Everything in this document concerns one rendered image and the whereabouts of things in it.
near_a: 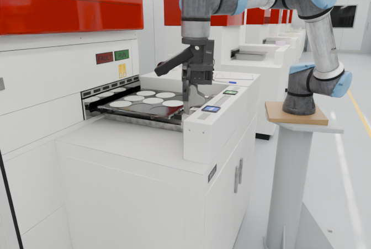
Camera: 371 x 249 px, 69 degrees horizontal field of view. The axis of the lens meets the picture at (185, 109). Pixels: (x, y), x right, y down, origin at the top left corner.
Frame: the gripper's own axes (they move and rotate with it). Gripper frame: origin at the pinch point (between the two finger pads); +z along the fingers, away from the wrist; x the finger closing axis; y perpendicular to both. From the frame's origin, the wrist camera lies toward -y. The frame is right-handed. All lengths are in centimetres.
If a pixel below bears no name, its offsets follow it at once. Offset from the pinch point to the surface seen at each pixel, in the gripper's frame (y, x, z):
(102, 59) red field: -44, 48, -5
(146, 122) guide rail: -20.9, 35.1, 19.6
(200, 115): 3.8, 12.5, 6.3
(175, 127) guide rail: -7.2, 30.6, 19.4
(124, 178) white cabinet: -21.8, 6.4, 29.3
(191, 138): 1.7, 5.7, 11.9
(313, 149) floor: 116, 190, 105
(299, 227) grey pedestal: 60, 53, 86
